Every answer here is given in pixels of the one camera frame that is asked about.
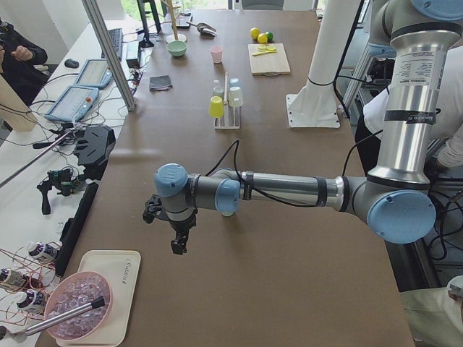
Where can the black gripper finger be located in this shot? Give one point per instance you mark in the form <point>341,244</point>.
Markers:
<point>183,241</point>
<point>176,245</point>

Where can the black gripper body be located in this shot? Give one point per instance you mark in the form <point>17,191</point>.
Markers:
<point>181,228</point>

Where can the pink cup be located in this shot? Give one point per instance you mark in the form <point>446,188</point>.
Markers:
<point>216,54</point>

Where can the light green cup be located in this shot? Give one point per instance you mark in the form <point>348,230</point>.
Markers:
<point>228,213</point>

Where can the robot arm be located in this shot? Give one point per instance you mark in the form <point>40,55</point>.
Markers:
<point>393,198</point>

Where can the yellow cup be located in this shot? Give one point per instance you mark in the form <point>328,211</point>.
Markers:
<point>216,107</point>

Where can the white cup front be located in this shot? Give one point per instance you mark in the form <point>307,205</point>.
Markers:
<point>235,97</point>

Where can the light blue cup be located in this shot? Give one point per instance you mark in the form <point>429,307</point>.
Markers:
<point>234,82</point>

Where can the cream tray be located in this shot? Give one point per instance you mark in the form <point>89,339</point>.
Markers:
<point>120,268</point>

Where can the pink bowl of ice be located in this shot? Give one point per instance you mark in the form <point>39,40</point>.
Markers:
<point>75,291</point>

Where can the black perforated device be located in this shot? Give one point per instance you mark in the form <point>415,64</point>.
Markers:
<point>93,147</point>

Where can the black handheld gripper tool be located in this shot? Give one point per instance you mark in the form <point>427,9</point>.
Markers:
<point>64,181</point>

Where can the grey cloth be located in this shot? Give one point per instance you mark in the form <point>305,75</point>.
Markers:
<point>162,82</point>

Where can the blue teach pendant near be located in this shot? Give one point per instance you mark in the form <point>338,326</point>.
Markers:
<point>73,104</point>

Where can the blue teach pendant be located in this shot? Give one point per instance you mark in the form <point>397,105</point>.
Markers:
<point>94,73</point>
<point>73,104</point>

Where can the blue teach pendant far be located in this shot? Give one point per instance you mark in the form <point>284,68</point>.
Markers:
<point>94,73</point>

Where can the green bowl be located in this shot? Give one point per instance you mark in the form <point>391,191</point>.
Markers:
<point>177,48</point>

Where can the wooden cutting board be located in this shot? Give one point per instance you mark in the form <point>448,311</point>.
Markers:
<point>268,64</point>

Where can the yellow plastic knife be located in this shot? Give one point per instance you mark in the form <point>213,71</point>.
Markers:
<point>260,53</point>

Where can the wooden mug tree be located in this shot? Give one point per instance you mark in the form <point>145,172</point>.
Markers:
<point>173,18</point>

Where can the lemon slices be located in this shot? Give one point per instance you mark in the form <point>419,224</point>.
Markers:
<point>266,48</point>

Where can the black mouse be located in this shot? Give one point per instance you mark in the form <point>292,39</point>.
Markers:
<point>71,63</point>

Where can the metal scoop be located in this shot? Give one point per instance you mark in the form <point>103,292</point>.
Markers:
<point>204,29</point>

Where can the black keyboard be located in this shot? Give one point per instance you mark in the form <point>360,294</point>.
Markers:
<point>116,38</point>

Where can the yellow lemon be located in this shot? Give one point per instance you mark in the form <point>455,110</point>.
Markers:
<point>254,33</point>
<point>262,38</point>

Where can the green lime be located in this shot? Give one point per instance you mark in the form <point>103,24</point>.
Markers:
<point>270,35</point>

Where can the person in black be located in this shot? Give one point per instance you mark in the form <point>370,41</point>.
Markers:
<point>19,56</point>

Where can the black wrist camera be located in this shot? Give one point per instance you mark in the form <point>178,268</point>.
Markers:
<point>153,209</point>

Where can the white wire cup rack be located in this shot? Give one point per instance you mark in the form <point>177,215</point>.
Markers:
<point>231,118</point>

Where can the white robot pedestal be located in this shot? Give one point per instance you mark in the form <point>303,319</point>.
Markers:
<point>314,106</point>

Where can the aluminium frame post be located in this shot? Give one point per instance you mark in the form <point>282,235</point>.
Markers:
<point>99,26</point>

